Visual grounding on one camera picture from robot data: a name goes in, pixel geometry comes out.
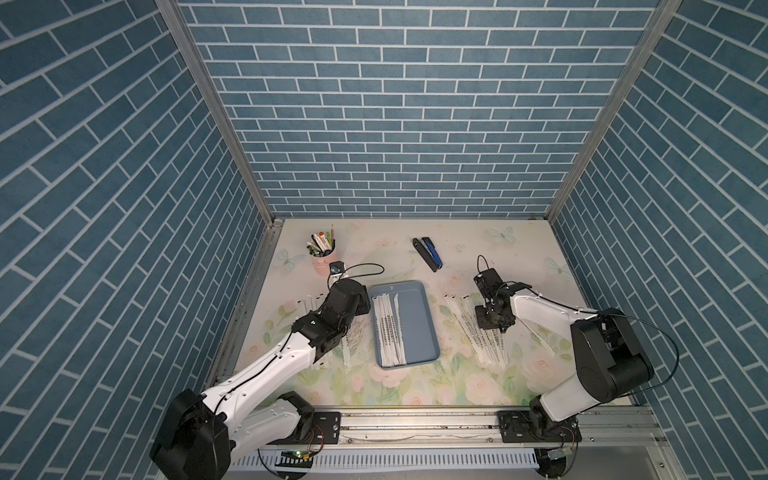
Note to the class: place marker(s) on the white ribbed cable duct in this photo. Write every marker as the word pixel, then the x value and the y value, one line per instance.
pixel 392 460

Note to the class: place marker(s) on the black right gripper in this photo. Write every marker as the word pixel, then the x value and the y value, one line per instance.
pixel 483 324

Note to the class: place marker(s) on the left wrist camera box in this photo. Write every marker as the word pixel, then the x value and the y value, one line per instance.
pixel 337 268

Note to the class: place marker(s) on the white straws pile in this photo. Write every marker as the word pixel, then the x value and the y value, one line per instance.
pixel 494 349
pixel 354 339

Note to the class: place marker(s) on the aluminium corner post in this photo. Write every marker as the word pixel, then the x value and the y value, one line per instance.
pixel 174 19
pixel 658 22

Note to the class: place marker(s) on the white straws pile left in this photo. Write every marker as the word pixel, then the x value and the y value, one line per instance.
pixel 354 339

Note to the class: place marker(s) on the pens in cup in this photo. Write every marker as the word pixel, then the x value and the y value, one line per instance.
pixel 321 244

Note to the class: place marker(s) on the aluminium corner post right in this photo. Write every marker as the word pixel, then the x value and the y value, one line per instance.
pixel 658 22

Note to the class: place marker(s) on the pink pen cup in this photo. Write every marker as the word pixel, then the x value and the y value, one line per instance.
pixel 321 264

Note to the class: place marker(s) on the white straws pile right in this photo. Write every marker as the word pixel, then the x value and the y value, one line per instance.
pixel 494 349

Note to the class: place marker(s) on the blue black stapler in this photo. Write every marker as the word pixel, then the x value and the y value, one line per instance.
pixel 428 252

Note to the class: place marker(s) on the blue storage box tray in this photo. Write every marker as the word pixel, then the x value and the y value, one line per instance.
pixel 419 332

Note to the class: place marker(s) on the aluminium corner post left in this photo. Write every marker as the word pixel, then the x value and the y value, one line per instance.
pixel 174 19

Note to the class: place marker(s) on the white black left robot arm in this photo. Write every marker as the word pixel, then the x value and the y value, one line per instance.
pixel 202 434

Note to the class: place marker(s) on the white straw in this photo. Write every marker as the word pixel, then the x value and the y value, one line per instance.
pixel 397 325
pixel 388 354

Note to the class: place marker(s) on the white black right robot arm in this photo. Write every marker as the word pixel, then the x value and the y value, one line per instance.
pixel 608 357

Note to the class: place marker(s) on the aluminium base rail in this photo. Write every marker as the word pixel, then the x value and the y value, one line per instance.
pixel 474 427

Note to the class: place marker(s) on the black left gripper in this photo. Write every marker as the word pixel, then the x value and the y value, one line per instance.
pixel 363 300

